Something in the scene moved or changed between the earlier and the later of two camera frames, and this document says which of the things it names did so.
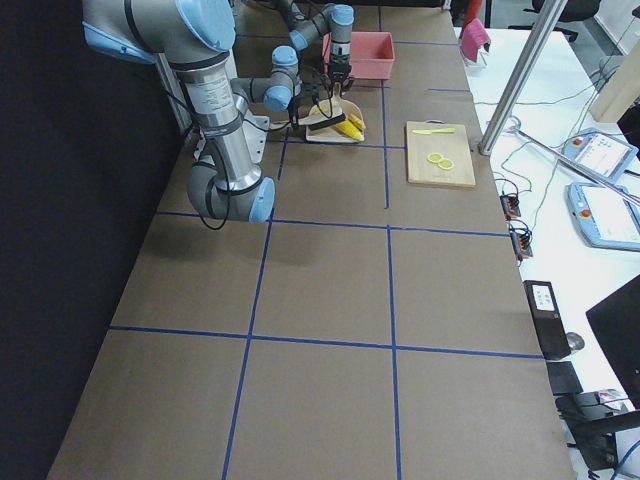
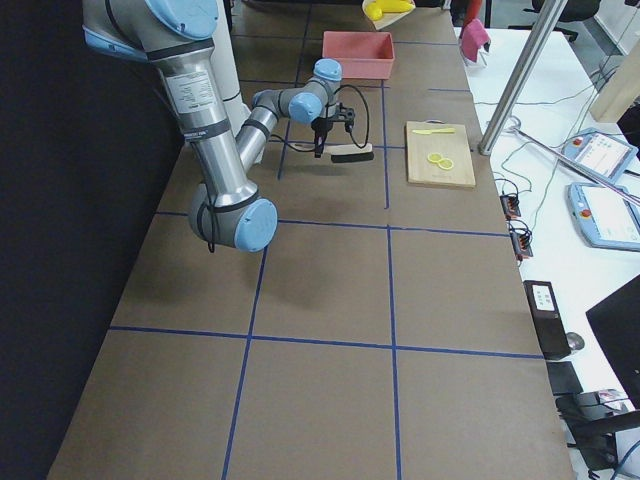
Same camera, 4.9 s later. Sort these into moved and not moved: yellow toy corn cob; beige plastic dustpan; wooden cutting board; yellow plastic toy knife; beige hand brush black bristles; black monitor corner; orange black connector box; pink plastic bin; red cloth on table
Moved: beige hand brush black bristles; beige plastic dustpan; yellow toy corn cob
Not moved: yellow plastic toy knife; wooden cutting board; red cloth on table; black monitor corner; orange black connector box; pink plastic bin
